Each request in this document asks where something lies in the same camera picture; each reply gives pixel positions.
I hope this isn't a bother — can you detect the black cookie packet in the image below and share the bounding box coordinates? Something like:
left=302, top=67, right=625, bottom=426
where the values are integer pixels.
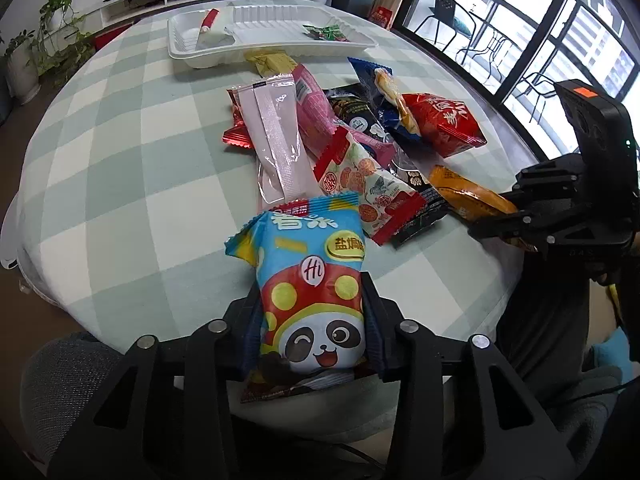
left=324, top=91, right=396, bottom=148

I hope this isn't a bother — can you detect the grey fabric chair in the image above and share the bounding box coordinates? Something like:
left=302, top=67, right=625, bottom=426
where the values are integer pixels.
left=542, top=364, right=628, bottom=448
left=20, top=331, right=136, bottom=466

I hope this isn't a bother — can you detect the green checked tablecloth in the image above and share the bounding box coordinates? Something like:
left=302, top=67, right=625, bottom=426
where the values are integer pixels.
left=10, top=10, right=531, bottom=356

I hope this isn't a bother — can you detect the blue cake packet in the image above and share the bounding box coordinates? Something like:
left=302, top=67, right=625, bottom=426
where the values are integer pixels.
left=347, top=56, right=423, bottom=138

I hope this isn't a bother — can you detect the orange snack packet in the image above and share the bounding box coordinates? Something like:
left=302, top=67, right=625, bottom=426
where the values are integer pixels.
left=428, top=164, right=540, bottom=252

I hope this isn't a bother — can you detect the red floral cracker packet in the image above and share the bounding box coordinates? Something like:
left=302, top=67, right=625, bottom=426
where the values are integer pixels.
left=313, top=127, right=427, bottom=247

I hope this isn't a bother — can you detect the white chair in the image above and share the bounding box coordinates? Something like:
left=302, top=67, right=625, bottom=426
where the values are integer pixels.
left=0, top=195, right=28, bottom=273

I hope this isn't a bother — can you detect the red white candy packet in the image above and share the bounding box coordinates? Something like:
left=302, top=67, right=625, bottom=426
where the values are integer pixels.
left=200, top=8, right=222, bottom=36

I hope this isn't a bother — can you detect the blue panda snack packet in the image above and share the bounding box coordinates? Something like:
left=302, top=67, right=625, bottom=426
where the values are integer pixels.
left=224, top=192, right=368, bottom=376

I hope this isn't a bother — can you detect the red storage box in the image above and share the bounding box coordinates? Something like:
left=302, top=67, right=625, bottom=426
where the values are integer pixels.
left=94, top=24, right=135, bottom=51

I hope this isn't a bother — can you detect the clear pink long packet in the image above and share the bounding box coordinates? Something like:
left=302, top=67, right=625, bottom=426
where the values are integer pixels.
left=237, top=74, right=310, bottom=211

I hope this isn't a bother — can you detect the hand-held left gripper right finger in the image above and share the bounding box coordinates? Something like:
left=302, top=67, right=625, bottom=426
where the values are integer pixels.
left=360, top=272, right=591, bottom=480

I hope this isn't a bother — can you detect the red chocolate ball bag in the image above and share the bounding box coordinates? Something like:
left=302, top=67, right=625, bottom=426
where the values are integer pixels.
left=400, top=92, right=488, bottom=158

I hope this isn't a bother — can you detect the person's dark trouser leg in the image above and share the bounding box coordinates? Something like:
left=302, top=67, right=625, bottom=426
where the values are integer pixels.
left=492, top=255, right=593, bottom=401

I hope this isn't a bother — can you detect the white plastic tray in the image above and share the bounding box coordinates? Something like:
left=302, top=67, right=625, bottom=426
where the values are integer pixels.
left=167, top=4, right=379, bottom=68

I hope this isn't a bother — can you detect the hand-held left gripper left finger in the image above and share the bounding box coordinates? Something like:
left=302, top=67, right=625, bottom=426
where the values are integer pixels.
left=47, top=290, right=266, bottom=480

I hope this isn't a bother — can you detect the red foil snack packet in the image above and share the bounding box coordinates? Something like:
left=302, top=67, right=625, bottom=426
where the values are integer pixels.
left=222, top=87, right=257, bottom=148

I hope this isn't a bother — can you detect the black balcony chair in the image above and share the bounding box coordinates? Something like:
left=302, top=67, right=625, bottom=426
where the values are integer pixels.
left=414, top=0, right=475, bottom=52
left=517, top=72, right=573, bottom=126

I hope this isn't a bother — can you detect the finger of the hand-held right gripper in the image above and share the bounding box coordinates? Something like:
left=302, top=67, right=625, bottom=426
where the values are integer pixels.
left=522, top=230, right=558, bottom=261
left=467, top=205, right=536, bottom=243

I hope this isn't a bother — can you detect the black yellow snack packet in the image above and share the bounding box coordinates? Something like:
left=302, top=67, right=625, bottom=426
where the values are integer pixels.
left=387, top=157, right=449, bottom=250

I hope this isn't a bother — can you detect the plant in white ribbed pot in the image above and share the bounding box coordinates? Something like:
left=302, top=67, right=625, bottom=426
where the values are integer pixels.
left=2, top=30, right=42, bottom=106

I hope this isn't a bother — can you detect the black balcony table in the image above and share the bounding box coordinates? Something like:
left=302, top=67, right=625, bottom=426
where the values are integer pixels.
left=460, top=10, right=523, bottom=83

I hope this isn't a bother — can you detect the pink cartoon snack packet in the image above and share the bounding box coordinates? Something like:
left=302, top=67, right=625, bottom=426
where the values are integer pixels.
left=291, top=64, right=398, bottom=173

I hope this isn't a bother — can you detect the trailing potted plant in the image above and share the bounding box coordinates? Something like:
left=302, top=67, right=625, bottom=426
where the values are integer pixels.
left=35, top=0, right=98, bottom=88

